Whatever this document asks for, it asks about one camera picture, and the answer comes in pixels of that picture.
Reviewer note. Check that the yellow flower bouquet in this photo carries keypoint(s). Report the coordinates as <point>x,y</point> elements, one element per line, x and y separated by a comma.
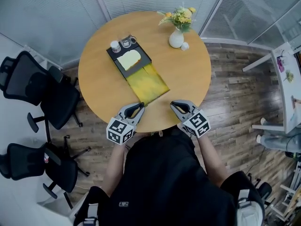
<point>181,18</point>

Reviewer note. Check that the person's black clothing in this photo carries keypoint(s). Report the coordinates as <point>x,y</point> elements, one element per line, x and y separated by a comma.
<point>164,185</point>

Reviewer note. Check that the purple item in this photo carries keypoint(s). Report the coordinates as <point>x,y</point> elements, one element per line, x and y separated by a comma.
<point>280,65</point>

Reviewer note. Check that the small teal object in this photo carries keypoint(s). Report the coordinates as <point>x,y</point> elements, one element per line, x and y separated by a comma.
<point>293,117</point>

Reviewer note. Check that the round wooden table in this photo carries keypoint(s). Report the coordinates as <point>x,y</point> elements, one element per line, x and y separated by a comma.
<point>98,83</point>

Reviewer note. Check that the small green plant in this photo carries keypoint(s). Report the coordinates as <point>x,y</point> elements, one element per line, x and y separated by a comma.
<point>289,76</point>

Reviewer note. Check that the clear glass mug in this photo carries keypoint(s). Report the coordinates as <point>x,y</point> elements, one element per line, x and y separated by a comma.
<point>125,42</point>

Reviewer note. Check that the small white ornament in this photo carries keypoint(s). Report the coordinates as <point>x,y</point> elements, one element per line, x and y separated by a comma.
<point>184,46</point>

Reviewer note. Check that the white vase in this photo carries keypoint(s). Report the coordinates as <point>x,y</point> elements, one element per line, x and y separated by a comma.
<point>176,40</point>

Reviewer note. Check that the white metal rack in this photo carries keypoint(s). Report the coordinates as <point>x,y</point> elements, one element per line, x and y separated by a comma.
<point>291,192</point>

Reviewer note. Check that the person's left forearm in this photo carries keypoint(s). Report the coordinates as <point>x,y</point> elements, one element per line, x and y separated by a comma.
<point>115,171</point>

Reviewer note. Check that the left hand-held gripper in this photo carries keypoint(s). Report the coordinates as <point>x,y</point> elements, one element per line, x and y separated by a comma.
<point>121,131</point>

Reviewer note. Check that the black phone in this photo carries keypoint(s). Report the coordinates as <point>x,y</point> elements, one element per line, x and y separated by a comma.
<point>293,102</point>

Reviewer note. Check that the person's right forearm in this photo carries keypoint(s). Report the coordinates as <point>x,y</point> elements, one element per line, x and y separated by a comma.
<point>211,161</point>

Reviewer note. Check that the white cup with red print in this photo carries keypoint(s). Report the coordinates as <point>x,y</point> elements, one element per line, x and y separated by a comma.
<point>115,46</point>

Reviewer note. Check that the bottle with red label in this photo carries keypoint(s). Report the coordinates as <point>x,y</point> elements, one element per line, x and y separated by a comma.
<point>46,158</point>

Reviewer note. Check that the yellow and black tray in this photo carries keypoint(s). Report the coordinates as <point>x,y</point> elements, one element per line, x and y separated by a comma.
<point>148,86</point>

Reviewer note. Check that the yellow bread-shaped sponge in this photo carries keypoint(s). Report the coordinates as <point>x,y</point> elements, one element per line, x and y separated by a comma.
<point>129,60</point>

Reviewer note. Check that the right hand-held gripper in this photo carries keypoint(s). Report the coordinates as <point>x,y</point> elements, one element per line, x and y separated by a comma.
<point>197,123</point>

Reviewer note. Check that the white desk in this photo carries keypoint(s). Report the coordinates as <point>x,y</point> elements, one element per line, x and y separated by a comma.
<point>285,88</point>
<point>78,206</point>

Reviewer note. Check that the black mesh office chair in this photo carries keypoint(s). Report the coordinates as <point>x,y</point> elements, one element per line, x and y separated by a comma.
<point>63,173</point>
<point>58,102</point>

